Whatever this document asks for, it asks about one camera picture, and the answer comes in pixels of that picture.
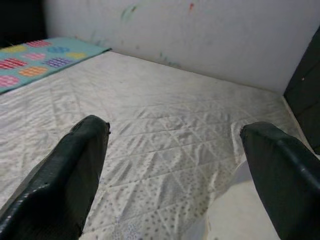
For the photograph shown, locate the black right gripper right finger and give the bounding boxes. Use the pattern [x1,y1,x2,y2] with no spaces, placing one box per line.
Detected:
[239,121,320,240]

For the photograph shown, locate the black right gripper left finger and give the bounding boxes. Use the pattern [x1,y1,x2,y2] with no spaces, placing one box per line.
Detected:
[0,114,111,240]

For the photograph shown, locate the turquoise blanket with colourful hearts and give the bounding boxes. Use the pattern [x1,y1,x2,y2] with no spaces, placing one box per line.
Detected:
[0,37,112,95]

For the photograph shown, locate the white pillow with tree print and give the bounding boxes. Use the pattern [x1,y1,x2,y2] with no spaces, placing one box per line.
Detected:
[206,159,285,240]

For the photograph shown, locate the dark tufted headboard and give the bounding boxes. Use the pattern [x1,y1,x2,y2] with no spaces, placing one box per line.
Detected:
[283,32,320,153]

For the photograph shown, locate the white quilted mattress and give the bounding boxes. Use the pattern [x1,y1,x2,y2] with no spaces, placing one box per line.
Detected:
[0,51,320,240]

